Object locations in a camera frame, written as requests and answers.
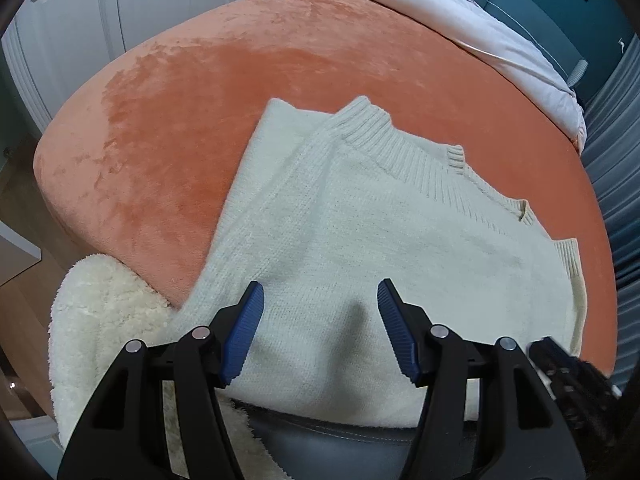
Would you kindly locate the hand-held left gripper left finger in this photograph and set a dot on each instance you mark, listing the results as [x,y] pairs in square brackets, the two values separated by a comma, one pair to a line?
[242,330]

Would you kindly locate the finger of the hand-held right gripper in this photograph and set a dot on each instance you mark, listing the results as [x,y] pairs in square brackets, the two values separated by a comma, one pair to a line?
[580,390]

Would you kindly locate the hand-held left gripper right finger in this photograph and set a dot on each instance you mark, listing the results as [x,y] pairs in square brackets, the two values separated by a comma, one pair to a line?
[397,330]

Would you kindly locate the cream knit cardigan red buttons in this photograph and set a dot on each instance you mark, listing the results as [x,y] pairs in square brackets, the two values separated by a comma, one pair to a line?
[360,240]

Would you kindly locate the white fluffy fleece throw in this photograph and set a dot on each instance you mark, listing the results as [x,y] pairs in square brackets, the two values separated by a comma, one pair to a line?
[110,320]

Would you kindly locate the grey-blue curtain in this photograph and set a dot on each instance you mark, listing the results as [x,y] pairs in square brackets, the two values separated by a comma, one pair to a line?
[617,185]

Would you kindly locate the orange plush blanket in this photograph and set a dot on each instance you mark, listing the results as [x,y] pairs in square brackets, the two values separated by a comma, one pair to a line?
[200,110]

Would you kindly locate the white duvet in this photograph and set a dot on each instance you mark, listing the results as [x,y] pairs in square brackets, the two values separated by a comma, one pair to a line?
[480,30]

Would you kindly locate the blue upholstered headboard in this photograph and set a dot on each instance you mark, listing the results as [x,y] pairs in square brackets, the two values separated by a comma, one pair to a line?
[530,15]

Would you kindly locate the white panelled wardrobe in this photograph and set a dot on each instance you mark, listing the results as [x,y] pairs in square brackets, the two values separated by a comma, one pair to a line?
[100,10]

